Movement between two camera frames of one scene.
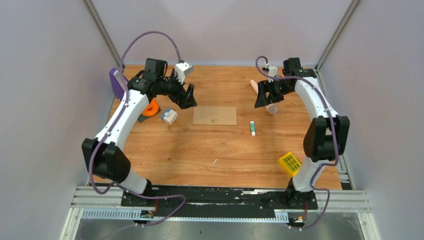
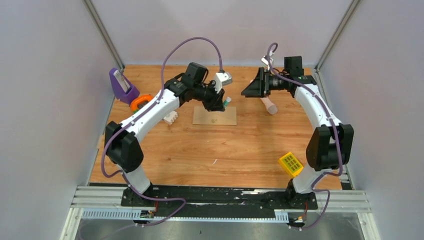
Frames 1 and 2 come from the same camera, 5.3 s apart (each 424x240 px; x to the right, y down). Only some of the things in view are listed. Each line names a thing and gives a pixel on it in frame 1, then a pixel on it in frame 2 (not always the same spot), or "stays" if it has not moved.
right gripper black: x=265 y=86 to x=259 y=87
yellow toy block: x=290 y=163 stays
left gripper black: x=183 y=99 to x=216 y=104
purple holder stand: x=119 y=83 stays
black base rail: x=171 y=201 stays
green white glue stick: x=253 y=131 to x=226 y=102
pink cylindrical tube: x=272 y=109 stays
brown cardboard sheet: x=215 y=115 stays
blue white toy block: x=169 y=116 stays
